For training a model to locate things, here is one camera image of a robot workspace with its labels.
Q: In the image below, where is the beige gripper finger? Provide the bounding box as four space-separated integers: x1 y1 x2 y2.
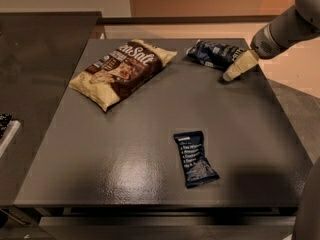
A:
223 50 259 82

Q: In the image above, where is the blue chip bag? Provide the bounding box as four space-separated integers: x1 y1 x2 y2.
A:
186 40 246 70

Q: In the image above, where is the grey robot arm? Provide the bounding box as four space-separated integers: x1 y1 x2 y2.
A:
222 0 320 82

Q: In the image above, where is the dark blue rxbar blueberry bar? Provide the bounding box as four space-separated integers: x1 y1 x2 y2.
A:
173 131 219 189

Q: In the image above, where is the cream brown sea salt chip bag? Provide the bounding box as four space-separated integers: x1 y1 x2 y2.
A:
69 39 177 112

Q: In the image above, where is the dark patterned item on tray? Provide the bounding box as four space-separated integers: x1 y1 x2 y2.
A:
0 113 12 139

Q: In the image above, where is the white tray at left edge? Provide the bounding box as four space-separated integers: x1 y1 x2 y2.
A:
0 120 21 159

